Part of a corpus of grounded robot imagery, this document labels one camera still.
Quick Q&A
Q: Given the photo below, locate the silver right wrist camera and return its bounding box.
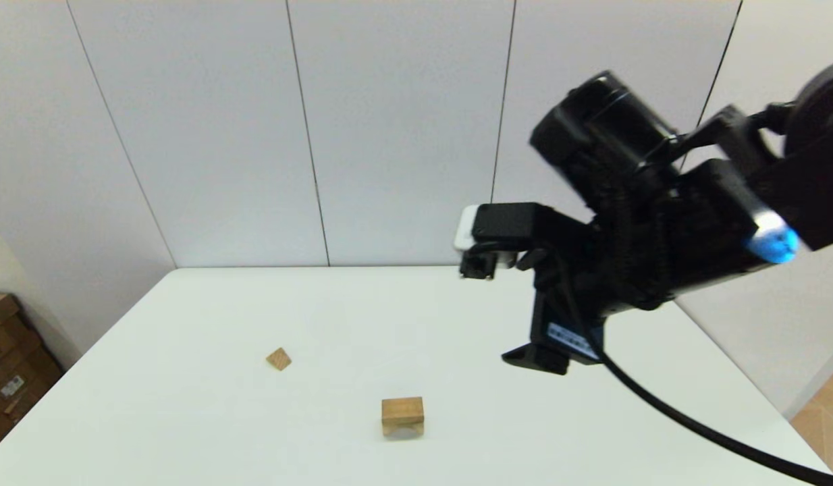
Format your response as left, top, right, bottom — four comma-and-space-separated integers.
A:
454, 202, 547, 281

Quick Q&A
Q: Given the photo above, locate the large labelled brown cardboard box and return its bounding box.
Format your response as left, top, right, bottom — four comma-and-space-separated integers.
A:
0, 317, 65, 458

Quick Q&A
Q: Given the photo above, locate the rectangular wooden building block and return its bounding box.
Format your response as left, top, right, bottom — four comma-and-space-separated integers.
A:
381, 397, 425, 426

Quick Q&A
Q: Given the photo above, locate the arched wooden building block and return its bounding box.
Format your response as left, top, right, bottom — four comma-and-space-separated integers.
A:
382, 420, 425, 439

